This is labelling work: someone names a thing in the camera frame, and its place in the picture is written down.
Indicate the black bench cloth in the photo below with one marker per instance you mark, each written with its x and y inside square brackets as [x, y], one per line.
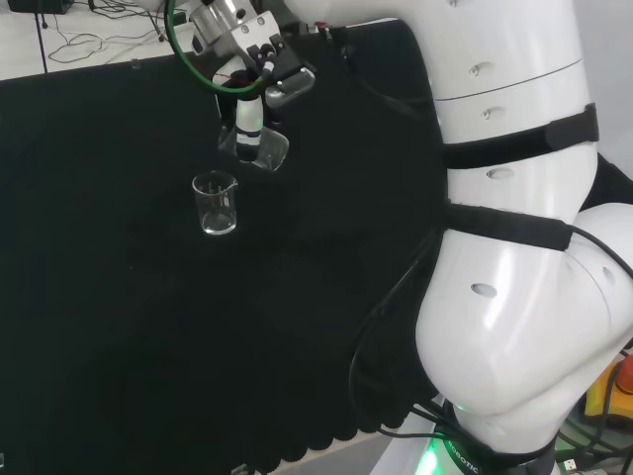
[148, 277]

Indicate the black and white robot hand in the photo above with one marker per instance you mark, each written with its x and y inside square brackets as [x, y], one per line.
[248, 116]

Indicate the yellow stop button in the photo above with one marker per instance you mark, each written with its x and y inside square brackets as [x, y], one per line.
[610, 391]

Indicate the black box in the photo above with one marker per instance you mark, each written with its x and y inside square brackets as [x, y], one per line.
[39, 5]

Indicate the clear glass beaker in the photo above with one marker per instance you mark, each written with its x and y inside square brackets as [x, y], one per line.
[269, 148]
[215, 203]

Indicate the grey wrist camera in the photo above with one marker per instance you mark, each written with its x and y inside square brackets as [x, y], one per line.
[292, 86]

